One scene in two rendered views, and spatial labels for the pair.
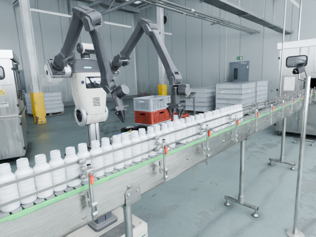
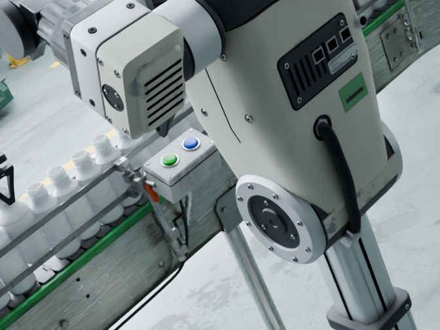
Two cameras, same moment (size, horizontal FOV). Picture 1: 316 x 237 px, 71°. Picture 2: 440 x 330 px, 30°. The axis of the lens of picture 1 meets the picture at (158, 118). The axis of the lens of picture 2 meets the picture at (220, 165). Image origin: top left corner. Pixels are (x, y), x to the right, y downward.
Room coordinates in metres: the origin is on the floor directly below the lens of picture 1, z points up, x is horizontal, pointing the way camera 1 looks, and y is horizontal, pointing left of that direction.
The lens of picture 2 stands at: (2.73, 0.66, 1.81)
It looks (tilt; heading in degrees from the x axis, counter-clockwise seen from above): 27 degrees down; 195
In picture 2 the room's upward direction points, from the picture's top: 24 degrees counter-clockwise
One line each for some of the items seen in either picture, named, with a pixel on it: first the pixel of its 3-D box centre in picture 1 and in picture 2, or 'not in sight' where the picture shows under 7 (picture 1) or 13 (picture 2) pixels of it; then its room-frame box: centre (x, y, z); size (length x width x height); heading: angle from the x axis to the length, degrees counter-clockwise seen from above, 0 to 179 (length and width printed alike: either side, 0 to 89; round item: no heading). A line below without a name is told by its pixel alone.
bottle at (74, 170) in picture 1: (72, 166); not in sight; (0.89, 0.37, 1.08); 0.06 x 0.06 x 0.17
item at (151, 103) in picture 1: (152, 102); not in sight; (3.99, 0.09, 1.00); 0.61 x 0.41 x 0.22; 143
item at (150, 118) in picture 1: (153, 114); not in sight; (4.00, 0.08, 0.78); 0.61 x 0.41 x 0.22; 142
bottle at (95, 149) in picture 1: (96, 158); not in sight; (0.98, 0.29, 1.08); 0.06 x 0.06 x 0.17
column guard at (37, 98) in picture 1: (38, 107); not in sight; (7.82, 4.24, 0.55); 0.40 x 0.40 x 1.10; 46
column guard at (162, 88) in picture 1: (162, 95); not in sight; (11.64, -0.30, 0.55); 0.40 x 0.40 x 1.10; 46
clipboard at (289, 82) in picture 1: (289, 83); not in sight; (4.88, -2.92, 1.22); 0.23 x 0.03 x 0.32; 46
